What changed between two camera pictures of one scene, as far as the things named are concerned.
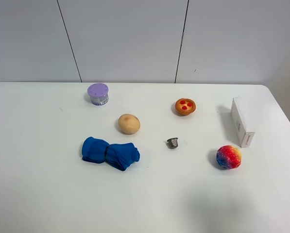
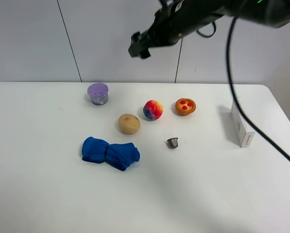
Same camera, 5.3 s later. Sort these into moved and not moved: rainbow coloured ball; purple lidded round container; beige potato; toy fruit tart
Moved: rainbow coloured ball
Not moved: toy fruit tart; purple lidded round container; beige potato
